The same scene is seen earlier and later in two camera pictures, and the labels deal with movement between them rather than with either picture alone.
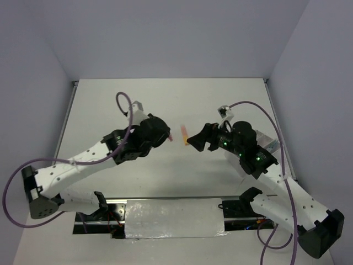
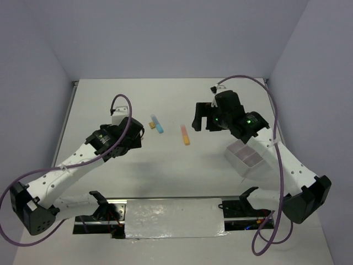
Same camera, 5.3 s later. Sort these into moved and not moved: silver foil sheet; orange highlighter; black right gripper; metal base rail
Moved: black right gripper
Not moved: orange highlighter; silver foil sheet; metal base rail
